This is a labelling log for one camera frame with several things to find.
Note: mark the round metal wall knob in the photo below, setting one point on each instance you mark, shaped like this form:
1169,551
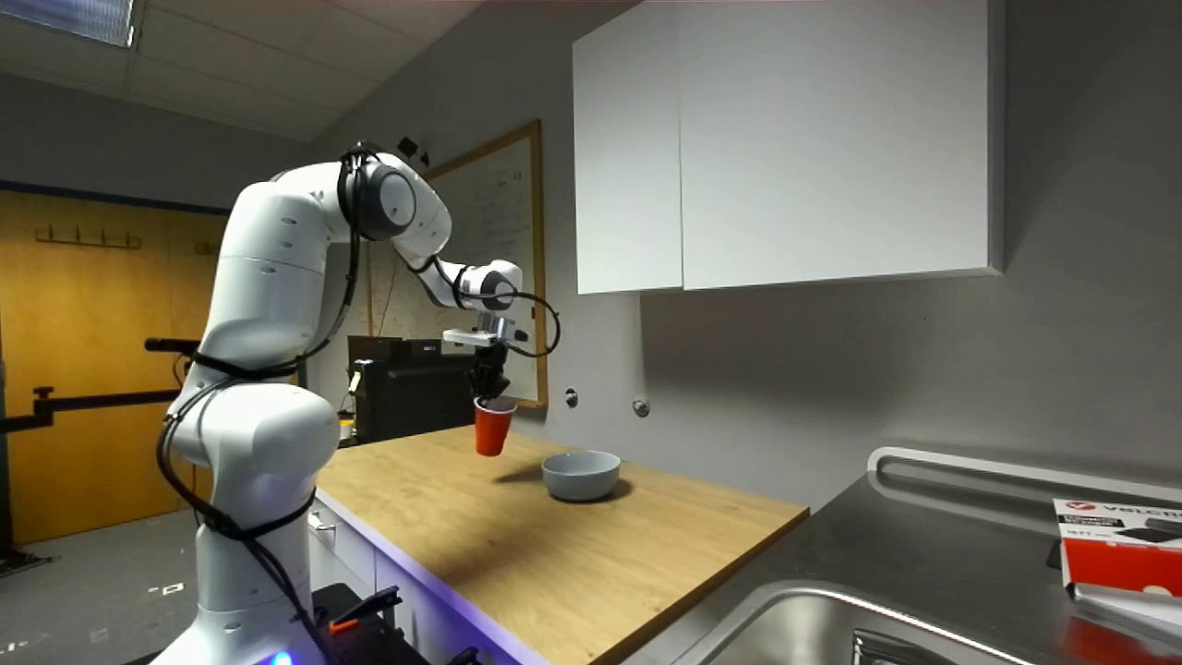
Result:
570,396
642,403

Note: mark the orange wooden door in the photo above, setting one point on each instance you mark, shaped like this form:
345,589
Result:
85,332

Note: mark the red and white box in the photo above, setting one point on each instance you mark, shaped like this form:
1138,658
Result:
1129,557

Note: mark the wood-framed whiteboard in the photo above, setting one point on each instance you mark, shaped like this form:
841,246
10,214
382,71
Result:
499,209

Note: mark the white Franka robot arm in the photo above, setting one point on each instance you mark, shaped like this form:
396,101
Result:
270,270

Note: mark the small black wall device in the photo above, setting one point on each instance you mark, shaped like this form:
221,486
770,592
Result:
412,150

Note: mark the wall coat hook rail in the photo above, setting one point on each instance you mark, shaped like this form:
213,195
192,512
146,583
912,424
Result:
85,237

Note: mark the grey-white bowl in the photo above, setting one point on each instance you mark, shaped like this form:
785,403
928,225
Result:
582,479

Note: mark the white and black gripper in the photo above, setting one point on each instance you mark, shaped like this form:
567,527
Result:
468,342

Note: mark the ceiling light panel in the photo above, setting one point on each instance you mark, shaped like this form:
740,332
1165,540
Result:
77,14

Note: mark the black countertop appliance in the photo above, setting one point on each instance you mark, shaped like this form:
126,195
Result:
409,394

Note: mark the stainless steel sink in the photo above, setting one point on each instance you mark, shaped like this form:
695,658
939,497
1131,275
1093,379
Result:
788,631

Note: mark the orange plastic cup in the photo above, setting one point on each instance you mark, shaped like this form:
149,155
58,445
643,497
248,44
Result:
493,431

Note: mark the black clamp with orange part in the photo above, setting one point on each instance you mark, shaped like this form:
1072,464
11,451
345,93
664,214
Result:
362,628

